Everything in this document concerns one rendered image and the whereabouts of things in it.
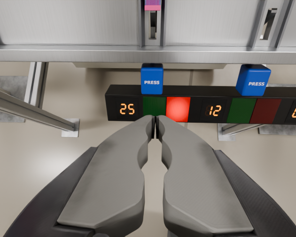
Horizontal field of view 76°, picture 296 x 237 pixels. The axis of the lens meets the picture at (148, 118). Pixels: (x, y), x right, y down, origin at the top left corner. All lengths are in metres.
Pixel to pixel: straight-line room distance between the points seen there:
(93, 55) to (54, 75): 0.92
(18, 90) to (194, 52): 1.05
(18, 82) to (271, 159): 1.28
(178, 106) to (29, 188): 0.92
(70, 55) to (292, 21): 0.21
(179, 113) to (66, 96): 0.84
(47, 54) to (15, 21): 0.05
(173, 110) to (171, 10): 0.11
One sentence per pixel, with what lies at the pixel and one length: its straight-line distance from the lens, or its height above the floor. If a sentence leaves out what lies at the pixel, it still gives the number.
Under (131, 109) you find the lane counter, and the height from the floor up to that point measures 0.66.
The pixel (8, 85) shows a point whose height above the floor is 0.01.
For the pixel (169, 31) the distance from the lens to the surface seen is 0.21.
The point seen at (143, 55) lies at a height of 0.73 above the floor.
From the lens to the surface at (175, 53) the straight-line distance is 0.19.
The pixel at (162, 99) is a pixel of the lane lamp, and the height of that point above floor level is 0.67.
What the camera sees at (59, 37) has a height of 0.72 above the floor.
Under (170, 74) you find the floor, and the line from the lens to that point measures 0.99.
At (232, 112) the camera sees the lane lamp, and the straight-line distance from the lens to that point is 0.27.
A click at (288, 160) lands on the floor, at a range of 1.08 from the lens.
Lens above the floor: 0.90
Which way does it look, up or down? 78 degrees down
